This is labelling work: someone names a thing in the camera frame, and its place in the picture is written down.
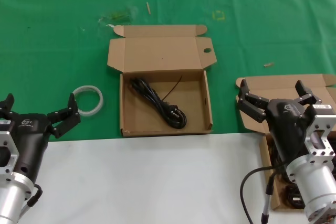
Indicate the clear plastic wrapper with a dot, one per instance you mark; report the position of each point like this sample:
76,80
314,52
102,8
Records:
119,15

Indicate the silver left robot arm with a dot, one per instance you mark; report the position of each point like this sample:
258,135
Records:
10,200

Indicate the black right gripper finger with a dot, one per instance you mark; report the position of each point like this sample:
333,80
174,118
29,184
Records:
252,104
307,94

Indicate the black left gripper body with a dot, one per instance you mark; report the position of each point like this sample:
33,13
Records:
31,140

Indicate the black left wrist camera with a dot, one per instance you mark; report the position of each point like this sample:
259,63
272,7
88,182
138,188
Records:
4,124

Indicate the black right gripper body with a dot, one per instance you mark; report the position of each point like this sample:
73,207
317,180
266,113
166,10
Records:
286,124

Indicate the small wood chip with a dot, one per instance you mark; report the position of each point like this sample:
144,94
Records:
268,64

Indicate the brown open cardboard box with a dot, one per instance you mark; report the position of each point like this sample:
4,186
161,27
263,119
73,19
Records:
157,51
275,87

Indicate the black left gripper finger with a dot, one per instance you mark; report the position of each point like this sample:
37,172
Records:
65,116
7,104

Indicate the thin wooden stick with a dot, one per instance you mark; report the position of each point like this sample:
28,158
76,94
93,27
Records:
148,8

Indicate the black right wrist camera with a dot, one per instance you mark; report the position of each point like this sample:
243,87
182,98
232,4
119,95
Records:
324,110

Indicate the clear adhesive tape roll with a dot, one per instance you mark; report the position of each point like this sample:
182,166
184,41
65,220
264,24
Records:
92,113

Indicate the green table cloth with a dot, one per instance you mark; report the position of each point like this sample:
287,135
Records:
39,51

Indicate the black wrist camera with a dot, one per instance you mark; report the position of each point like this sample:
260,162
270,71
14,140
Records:
4,124
324,110

